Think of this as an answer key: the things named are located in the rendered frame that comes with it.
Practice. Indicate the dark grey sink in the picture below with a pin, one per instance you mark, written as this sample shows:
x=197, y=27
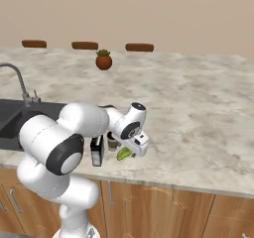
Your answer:
x=13, y=116

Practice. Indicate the dark brown cup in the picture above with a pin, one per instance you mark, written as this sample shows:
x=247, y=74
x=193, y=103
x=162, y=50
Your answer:
x=112, y=142

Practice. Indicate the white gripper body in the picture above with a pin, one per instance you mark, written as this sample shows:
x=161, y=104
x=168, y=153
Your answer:
x=140, y=148

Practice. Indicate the plant in brown pot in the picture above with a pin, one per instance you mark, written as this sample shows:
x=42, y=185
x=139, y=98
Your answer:
x=103, y=61

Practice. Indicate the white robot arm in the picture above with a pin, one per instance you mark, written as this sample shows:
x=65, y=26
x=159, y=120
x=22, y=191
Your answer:
x=49, y=139

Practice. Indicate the green vegetable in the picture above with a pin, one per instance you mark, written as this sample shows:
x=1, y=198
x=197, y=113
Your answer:
x=123, y=154

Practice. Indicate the grey metal tap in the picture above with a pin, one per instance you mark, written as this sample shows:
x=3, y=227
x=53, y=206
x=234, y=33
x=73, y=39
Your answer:
x=22, y=80

